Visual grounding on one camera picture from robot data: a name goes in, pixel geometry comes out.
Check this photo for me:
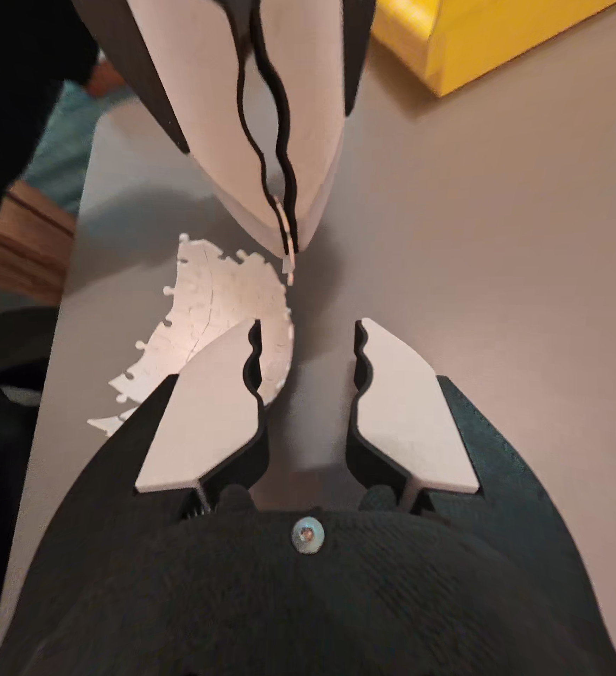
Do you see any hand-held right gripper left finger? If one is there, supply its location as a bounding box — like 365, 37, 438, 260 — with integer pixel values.
134, 318, 271, 510

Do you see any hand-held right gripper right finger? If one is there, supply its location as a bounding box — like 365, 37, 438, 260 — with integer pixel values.
346, 317, 482, 512

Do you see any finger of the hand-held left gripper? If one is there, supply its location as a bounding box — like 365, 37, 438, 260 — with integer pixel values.
250, 0, 348, 254
127, 0, 290, 258

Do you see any partly built white puzzle ball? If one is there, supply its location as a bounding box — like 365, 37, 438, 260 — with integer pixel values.
87, 233, 295, 438

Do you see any white puzzle piece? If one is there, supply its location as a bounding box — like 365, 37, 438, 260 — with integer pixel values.
273, 195, 297, 286

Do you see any teal rug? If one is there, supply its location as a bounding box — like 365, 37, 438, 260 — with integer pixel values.
20, 82, 134, 214

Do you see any yellow box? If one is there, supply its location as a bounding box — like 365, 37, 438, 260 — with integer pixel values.
371, 0, 616, 98

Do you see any black chair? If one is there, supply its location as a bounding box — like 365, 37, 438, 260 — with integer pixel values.
0, 306, 61, 383

